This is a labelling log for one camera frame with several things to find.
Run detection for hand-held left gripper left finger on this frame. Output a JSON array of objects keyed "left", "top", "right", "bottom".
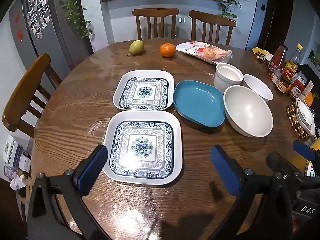
[{"left": 27, "top": 144, "right": 108, "bottom": 240}]

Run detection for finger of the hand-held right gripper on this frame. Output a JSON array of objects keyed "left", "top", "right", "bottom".
[
  {"left": 292, "top": 140, "right": 320, "bottom": 162},
  {"left": 266, "top": 152, "right": 304, "bottom": 180}
]

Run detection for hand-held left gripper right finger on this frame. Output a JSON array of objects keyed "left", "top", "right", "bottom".
[{"left": 210, "top": 145, "right": 293, "bottom": 240}]

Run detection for blue patterned square plate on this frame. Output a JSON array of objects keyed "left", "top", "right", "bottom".
[
  {"left": 113, "top": 70, "right": 175, "bottom": 111},
  {"left": 102, "top": 110, "right": 182, "bottom": 186}
]

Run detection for large white bowl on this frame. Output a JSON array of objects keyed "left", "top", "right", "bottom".
[{"left": 223, "top": 85, "right": 273, "bottom": 138}]

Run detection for blue oval dish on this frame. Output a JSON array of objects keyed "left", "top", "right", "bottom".
[{"left": 173, "top": 80, "right": 226, "bottom": 127}]

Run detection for medium white bowl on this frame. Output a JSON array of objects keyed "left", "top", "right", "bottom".
[{"left": 243, "top": 74, "right": 274, "bottom": 103}]

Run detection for white straight-sided bowl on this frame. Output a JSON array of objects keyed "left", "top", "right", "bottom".
[{"left": 213, "top": 63, "right": 244, "bottom": 93}]

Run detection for yellow food bag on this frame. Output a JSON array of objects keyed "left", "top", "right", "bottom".
[{"left": 299, "top": 137, "right": 320, "bottom": 170}]

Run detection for white round-button device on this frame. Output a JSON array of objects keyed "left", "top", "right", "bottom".
[{"left": 305, "top": 162, "right": 317, "bottom": 178}]

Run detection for wooden bead trivet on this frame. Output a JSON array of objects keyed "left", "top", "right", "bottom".
[{"left": 286, "top": 102, "right": 312, "bottom": 140}]

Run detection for white dish with flower print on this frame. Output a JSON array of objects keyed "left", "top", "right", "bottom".
[{"left": 295, "top": 97, "right": 317, "bottom": 137}]

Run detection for red chili sauce jar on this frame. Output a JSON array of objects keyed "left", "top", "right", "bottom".
[{"left": 289, "top": 79, "right": 305, "bottom": 99}]

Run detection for white paper packet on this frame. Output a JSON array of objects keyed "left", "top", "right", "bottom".
[{"left": 301, "top": 80, "right": 314, "bottom": 100}]

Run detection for brown sauce jar black lid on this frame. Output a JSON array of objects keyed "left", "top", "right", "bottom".
[{"left": 276, "top": 76, "right": 292, "bottom": 94}]

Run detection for white storage boxes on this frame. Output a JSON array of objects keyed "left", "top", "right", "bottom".
[{"left": 2, "top": 134, "right": 32, "bottom": 174}]

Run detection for yellow-capped vinegar bottle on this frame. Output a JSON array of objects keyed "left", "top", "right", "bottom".
[{"left": 282, "top": 44, "right": 303, "bottom": 80}]

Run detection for red sauce bottle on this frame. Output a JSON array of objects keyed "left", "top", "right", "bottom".
[{"left": 268, "top": 42, "right": 288, "bottom": 75}]

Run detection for yellow snack packet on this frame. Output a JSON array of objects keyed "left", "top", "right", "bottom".
[{"left": 252, "top": 47, "right": 274, "bottom": 63}]

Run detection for wooden dining chair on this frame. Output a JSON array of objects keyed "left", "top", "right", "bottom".
[
  {"left": 189, "top": 10, "right": 237, "bottom": 45},
  {"left": 2, "top": 53, "right": 63, "bottom": 140},
  {"left": 132, "top": 8, "right": 180, "bottom": 40}
]

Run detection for white snack bag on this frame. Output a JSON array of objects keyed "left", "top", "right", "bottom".
[{"left": 175, "top": 41, "right": 233, "bottom": 64}]

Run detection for dark wooden door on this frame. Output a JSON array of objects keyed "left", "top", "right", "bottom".
[{"left": 257, "top": 0, "right": 294, "bottom": 53}]

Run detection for green pear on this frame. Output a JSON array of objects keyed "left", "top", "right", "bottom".
[{"left": 127, "top": 40, "right": 144, "bottom": 56}]

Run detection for orange mandarin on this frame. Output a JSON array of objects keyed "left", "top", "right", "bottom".
[{"left": 160, "top": 43, "right": 177, "bottom": 58}]

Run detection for grey refrigerator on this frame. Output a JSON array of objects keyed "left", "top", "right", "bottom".
[{"left": 9, "top": 0, "right": 94, "bottom": 72}]

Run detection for group of fridge photo magnets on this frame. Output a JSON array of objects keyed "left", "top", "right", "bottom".
[{"left": 26, "top": 0, "right": 50, "bottom": 40}]

